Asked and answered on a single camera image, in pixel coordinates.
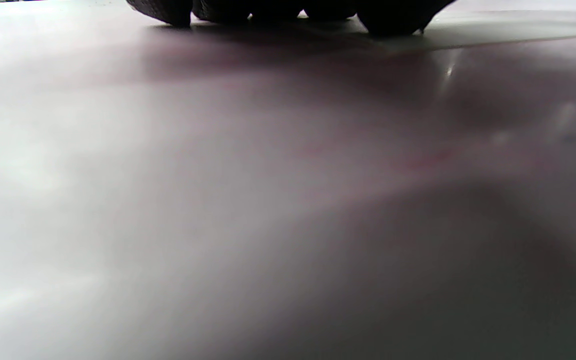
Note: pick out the person's left hand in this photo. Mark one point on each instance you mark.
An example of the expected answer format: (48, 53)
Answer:
(278, 7)

